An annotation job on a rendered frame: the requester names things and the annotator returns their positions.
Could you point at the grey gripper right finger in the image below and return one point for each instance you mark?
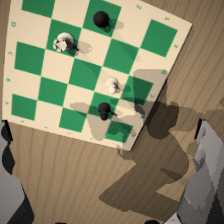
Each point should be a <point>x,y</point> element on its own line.
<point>202,201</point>

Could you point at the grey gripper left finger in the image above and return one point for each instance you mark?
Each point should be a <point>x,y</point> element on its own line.
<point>15,207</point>

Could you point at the black pawn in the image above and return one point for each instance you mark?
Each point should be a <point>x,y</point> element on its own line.
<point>104,109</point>
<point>100,19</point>

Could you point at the green and cream chessboard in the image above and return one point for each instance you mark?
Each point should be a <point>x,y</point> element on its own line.
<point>59,92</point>

